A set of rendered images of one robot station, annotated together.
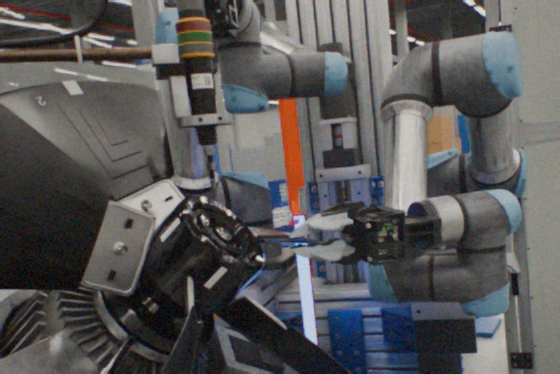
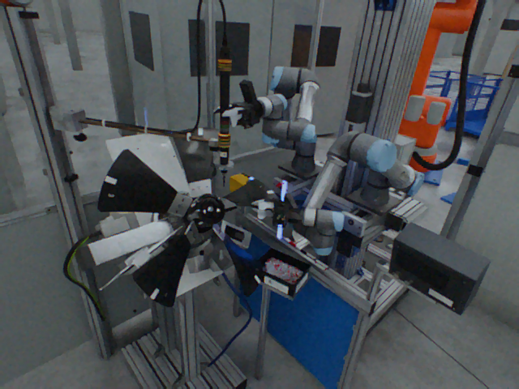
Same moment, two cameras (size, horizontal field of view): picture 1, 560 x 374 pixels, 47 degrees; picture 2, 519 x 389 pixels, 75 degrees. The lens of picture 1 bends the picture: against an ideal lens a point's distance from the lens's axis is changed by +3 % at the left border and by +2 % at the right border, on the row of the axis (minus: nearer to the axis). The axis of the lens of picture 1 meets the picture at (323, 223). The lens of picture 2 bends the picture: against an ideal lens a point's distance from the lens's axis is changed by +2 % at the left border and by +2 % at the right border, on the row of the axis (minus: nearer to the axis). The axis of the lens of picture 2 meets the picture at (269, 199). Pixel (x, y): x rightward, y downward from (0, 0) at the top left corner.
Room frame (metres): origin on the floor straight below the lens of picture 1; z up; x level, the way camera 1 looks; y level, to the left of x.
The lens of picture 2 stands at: (-0.08, -0.57, 1.86)
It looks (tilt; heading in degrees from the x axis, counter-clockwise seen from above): 30 degrees down; 29
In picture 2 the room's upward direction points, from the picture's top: 5 degrees clockwise
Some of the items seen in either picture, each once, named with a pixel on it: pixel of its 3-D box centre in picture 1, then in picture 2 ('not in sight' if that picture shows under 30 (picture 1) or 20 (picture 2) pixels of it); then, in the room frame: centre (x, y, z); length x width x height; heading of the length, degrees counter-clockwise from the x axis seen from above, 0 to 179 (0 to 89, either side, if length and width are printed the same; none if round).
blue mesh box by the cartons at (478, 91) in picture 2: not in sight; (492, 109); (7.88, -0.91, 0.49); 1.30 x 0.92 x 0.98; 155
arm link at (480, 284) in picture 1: (472, 278); (321, 238); (0.99, -0.23, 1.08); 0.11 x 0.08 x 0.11; 72
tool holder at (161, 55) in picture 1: (193, 86); (221, 153); (0.81, 0.15, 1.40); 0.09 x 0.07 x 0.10; 110
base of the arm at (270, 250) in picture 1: (252, 238); (303, 159); (1.67, 0.19, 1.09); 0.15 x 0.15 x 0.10
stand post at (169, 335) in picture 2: not in sight; (164, 285); (0.77, 0.49, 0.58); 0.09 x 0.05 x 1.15; 165
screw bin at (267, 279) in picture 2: not in sight; (280, 271); (0.96, -0.08, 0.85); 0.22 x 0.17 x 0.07; 91
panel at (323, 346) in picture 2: not in sight; (286, 305); (1.14, -0.06, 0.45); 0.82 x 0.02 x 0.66; 75
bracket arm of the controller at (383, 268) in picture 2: not in sight; (405, 279); (0.99, -0.57, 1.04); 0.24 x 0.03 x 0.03; 75
